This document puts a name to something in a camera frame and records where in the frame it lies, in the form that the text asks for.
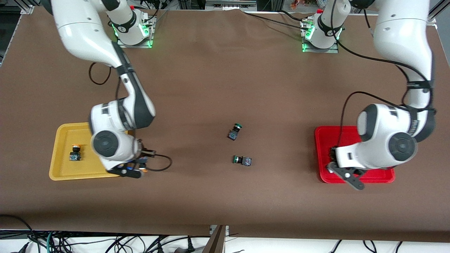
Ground red plastic tray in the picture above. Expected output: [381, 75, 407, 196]
[314, 126, 396, 184]

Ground yellow plastic tray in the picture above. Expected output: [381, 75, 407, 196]
[49, 122, 129, 181]

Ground brown table cover mat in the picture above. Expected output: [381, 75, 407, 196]
[0, 6, 450, 243]

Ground colourful background items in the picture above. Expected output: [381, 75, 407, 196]
[291, 0, 319, 10]

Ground black equipment rack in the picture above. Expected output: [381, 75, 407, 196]
[178, 0, 206, 10]

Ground grey equipment box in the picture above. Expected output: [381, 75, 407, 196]
[206, 0, 257, 11]

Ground green push button switch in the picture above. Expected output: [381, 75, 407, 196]
[227, 123, 244, 141]
[232, 155, 252, 167]

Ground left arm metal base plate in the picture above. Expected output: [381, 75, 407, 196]
[302, 18, 340, 54]

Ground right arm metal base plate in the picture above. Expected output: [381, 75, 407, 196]
[116, 14, 155, 49]

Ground green floor cable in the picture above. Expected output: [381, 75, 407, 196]
[46, 231, 57, 253]

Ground grey metal post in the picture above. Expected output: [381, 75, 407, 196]
[204, 225, 227, 253]

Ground black base power cable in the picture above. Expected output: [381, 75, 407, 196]
[146, 7, 169, 23]

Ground short black table cable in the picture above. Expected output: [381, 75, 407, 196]
[279, 10, 310, 21]

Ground long black table cable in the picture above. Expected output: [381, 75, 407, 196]
[240, 9, 311, 30]

